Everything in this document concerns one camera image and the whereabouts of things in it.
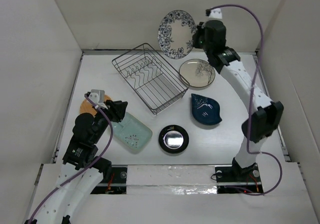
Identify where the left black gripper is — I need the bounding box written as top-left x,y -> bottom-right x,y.
92,99 -> 128,143

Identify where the blue floral rimmed plate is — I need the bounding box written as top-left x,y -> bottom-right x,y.
157,10 -> 197,59

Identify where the cream plate with tree pattern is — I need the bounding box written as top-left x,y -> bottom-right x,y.
179,59 -> 216,88

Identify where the dark blue leaf-shaped dish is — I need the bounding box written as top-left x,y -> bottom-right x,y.
191,93 -> 222,126

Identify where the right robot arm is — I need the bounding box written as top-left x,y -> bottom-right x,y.
192,20 -> 284,181

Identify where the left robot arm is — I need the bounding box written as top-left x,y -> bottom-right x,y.
26,100 -> 128,224

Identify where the light green rectangular tray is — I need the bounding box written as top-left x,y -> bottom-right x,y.
111,112 -> 153,154

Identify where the black round glossy plate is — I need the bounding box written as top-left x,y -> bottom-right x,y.
158,125 -> 190,155

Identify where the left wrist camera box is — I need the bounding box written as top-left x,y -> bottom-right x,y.
84,89 -> 106,109

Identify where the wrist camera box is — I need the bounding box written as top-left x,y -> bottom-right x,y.
84,89 -> 106,109
205,8 -> 223,20

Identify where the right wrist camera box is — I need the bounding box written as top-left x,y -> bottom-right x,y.
205,8 -> 223,20

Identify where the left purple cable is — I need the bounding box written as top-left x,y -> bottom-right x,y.
26,94 -> 113,224

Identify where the purple cable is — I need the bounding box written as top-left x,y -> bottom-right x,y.
26,94 -> 113,224
219,4 -> 284,196

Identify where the grey wire dish rack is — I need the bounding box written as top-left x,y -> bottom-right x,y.
111,43 -> 190,115

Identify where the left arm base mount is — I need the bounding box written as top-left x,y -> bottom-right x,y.
91,165 -> 128,195

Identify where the metal front rail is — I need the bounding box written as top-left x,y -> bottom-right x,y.
110,176 -> 261,187

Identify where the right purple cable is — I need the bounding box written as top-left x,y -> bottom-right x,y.
219,4 -> 284,196

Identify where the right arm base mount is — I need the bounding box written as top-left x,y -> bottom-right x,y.
210,158 -> 264,194

